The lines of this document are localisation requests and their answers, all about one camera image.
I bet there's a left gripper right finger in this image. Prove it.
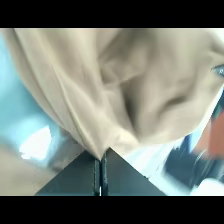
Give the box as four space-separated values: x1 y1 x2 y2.
100 147 167 197

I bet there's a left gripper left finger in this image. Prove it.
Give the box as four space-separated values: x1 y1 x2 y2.
35 149 102 197

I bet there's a beige shirt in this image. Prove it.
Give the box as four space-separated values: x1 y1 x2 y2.
0 28 224 161

